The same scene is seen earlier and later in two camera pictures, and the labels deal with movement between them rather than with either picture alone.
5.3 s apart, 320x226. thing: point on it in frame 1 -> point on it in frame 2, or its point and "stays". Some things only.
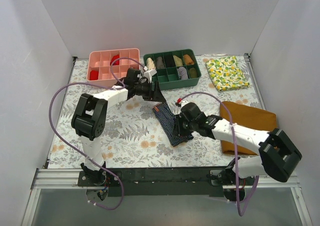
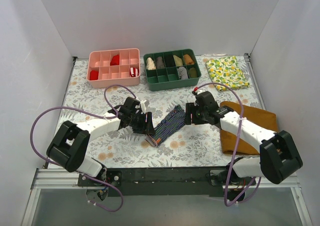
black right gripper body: [180, 125] -> [189, 114]
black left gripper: [154, 91] -> [147, 122]
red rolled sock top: [117, 62] stays
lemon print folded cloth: [226, 73] stays
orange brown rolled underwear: [188, 60] stays
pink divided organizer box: [109, 67] stays
